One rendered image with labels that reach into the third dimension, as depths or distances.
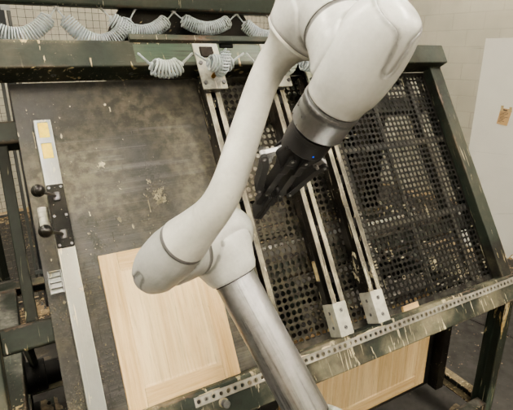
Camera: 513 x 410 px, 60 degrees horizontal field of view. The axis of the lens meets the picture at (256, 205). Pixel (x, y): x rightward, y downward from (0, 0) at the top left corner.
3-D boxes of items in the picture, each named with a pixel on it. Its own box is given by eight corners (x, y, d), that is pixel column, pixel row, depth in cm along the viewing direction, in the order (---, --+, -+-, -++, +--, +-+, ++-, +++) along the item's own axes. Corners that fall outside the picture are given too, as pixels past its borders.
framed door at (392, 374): (277, 448, 198) (280, 452, 196) (279, 343, 180) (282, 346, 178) (419, 380, 239) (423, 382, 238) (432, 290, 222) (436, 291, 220)
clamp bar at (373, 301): (364, 324, 178) (406, 324, 157) (286, 57, 196) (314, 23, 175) (382, 318, 183) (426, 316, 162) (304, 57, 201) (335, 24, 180)
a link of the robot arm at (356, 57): (377, 129, 64) (345, 68, 71) (453, 40, 53) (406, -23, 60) (316, 122, 59) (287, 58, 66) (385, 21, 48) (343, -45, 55)
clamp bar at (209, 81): (260, 363, 156) (294, 368, 135) (183, 57, 174) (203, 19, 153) (285, 354, 161) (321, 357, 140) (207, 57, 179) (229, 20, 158)
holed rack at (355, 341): (195, 407, 139) (196, 408, 138) (193, 398, 139) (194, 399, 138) (515, 282, 215) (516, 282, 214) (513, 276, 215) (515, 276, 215)
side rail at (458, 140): (482, 279, 221) (502, 276, 212) (414, 78, 238) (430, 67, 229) (493, 276, 225) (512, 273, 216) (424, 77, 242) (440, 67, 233)
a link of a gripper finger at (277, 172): (299, 160, 72) (291, 159, 71) (269, 200, 80) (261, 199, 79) (294, 142, 74) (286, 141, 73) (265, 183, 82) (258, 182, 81)
